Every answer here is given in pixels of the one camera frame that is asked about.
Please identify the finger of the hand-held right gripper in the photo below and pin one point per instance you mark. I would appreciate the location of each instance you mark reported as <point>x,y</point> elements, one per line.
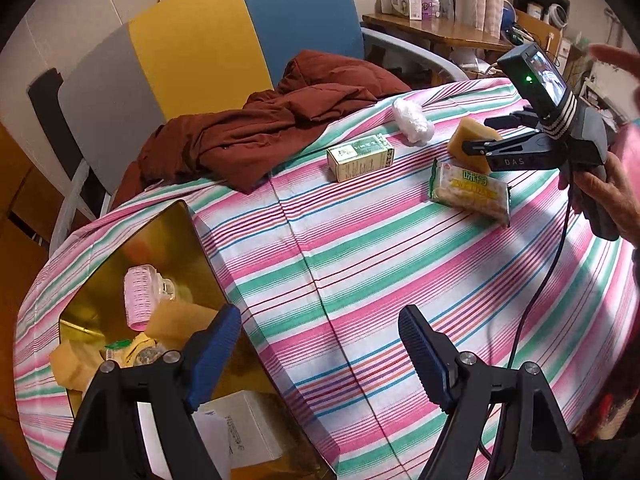
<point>505,144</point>
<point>510,121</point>

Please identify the wooden side table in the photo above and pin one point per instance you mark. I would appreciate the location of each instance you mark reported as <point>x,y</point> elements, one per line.
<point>450,35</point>

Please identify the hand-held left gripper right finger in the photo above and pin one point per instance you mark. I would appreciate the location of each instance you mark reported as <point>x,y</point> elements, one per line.
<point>425,355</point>

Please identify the striped tablecloth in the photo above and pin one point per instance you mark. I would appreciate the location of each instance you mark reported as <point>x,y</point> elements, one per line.
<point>350,260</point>

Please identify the orange wooden cabinet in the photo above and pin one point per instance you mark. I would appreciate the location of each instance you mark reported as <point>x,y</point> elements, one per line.
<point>15,185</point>

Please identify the person's right hand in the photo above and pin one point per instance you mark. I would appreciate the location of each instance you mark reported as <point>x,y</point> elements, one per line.
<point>625,200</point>

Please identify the brown cloth garment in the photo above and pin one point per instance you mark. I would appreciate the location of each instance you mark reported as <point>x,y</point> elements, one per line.
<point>240,135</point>

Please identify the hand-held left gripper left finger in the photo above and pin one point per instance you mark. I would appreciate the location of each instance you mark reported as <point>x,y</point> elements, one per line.
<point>215,360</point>

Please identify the yellow-label cracker packet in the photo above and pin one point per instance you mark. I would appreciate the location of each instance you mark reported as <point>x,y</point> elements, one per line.
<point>470,192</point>

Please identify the yellow sponge block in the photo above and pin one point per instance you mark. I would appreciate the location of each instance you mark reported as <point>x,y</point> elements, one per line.
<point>470,135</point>
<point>175,320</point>
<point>75,365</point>

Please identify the green-edged rice cracker packet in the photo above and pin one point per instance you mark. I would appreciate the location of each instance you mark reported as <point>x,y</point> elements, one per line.
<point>137,347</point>

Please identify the crumpled white plastic wad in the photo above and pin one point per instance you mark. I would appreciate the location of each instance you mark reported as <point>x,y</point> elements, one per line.
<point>412,119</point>

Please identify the grey yellow blue chair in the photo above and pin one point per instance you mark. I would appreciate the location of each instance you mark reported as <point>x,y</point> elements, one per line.
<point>190,45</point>

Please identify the purple and white packet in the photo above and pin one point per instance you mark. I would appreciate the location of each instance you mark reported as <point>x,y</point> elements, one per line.
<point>430,7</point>

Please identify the cream cardboard box with barcode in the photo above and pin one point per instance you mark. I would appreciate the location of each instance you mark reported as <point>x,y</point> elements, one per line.
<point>255,420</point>

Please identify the small green and gold box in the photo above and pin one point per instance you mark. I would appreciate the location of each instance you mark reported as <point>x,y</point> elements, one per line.
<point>357,160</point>

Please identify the maroon gift box gold interior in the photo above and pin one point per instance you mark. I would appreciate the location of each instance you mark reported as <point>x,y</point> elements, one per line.
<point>150,240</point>

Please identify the white jar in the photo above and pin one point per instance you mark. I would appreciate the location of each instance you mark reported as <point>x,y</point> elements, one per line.
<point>386,3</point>

